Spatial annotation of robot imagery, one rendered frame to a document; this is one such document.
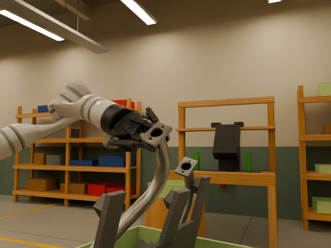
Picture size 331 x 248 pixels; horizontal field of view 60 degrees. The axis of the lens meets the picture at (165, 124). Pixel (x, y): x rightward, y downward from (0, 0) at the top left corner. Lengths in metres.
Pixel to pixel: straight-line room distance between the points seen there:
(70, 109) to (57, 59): 7.08
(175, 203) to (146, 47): 5.96
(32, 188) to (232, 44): 5.31
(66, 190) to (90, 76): 2.64
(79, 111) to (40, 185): 6.41
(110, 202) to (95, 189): 5.62
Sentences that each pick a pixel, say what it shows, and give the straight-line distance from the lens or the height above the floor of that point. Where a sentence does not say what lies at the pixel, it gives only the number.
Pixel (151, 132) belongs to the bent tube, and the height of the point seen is 1.27.
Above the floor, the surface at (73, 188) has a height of 0.37.
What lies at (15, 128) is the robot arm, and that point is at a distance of 1.04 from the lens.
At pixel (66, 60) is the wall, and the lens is 7.63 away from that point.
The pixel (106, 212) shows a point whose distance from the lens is 0.50.
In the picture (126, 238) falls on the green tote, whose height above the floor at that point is 0.93.
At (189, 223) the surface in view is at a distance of 0.77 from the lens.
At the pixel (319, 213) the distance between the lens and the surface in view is 4.99.
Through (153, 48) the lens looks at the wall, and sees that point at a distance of 6.38.
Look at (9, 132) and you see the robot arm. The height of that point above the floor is 1.28.
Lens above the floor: 1.24
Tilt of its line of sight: 5 degrees up
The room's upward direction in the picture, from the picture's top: straight up
